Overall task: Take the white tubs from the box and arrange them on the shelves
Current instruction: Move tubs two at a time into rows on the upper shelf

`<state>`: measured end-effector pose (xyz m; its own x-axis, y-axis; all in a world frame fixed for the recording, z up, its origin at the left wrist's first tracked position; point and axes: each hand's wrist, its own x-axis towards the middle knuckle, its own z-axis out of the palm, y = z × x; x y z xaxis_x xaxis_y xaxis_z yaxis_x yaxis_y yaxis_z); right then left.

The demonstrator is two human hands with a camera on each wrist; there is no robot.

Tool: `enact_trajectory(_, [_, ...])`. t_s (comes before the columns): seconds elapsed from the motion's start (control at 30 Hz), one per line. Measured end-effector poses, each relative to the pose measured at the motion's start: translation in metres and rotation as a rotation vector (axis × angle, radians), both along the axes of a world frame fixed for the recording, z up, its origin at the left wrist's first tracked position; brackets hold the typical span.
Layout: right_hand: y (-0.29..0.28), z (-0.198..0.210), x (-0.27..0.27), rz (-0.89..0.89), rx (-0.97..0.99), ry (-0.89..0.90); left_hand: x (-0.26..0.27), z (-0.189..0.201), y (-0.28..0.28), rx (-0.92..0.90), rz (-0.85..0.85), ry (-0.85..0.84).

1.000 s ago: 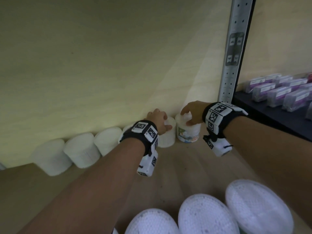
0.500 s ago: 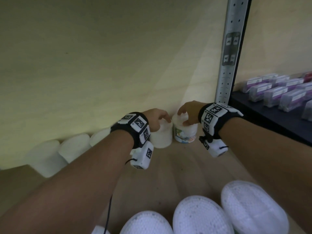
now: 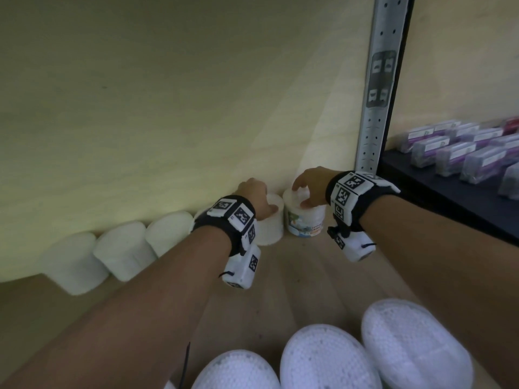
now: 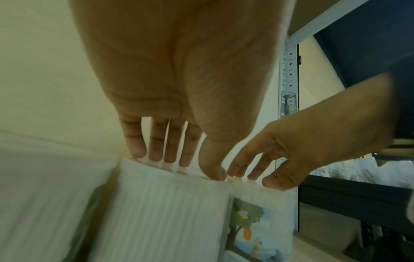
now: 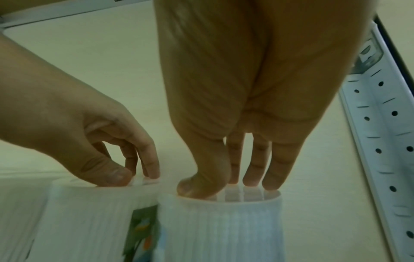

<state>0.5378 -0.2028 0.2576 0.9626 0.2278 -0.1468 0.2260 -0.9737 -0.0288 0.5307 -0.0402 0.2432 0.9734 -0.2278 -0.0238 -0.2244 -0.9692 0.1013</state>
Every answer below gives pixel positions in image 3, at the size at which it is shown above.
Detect person's right forearm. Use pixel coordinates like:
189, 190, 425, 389
358, 194, 519, 389

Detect grey metal shelf wooden boards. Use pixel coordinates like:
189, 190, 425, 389
0, 0, 519, 389

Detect group of white cotton-swab tubs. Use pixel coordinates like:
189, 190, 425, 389
164, 298, 474, 389

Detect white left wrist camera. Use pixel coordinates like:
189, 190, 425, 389
218, 243, 262, 290

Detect person's right hand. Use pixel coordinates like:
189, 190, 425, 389
291, 165, 337, 209

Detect black wristband with markers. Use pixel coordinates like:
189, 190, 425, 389
325, 170, 401, 236
190, 194, 257, 257

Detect black right wristband with markers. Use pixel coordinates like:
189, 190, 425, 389
325, 170, 401, 236

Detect black marker tag plate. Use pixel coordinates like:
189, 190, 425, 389
366, 50, 397, 109

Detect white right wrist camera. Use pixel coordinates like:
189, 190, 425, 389
327, 226, 377, 263

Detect pile of small plastic packets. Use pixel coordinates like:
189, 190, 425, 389
397, 116, 519, 201

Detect person's left hand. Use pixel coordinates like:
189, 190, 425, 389
236, 178, 281, 222

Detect black left camera cable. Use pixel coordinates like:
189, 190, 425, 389
178, 271, 236, 389

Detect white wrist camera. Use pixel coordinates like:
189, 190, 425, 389
327, 226, 377, 263
218, 243, 262, 290

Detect black left wristband with markers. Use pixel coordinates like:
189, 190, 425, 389
190, 194, 257, 257

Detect person's left forearm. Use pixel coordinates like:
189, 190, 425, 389
0, 229, 234, 389

